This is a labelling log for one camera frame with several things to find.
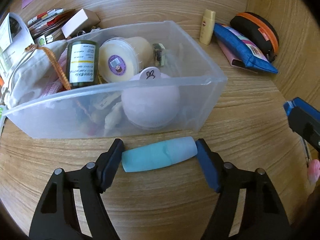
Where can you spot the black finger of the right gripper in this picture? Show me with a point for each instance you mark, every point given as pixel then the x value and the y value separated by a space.
pixel 301 104

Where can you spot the light blue plastic tube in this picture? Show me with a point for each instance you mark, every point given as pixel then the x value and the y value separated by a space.
pixel 159 155

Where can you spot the pink apple shaped candle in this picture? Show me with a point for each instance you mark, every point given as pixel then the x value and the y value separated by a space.
pixel 151 107

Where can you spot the clear plastic storage bin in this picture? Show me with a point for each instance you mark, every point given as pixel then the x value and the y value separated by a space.
pixel 199 78

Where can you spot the dark green glass bottle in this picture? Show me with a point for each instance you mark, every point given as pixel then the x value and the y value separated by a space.
pixel 82 63

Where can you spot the cream candle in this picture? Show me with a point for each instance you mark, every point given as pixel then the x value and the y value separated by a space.
pixel 122 58

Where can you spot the red fabric pouch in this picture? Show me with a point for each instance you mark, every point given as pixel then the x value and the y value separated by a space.
pixel 88 127

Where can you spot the person's right hand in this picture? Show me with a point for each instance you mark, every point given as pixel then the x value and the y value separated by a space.
pixel 313 171

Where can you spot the blue patchwork pencil pouch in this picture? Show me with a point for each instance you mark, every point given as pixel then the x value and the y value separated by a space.
pixel 244 49

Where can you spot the pink wallet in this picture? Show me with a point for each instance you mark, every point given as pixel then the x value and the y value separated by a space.
pixel 232 59

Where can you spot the black orange zip case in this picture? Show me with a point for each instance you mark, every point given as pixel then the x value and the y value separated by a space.
pixel 259 31

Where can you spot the cream lotion tube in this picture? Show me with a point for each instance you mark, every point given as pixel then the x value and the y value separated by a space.
pixel 207 26

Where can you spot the white paper sheets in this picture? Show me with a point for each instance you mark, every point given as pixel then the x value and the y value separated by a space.
pixel 15 37

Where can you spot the white bowl of beads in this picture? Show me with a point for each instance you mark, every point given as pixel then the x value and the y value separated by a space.
pixel 87 30

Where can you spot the stack of colourful booklets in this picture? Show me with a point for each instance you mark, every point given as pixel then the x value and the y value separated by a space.
pixel 47 27

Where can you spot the small white cardboard box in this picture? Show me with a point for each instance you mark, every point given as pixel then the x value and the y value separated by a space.
pixel 81 20

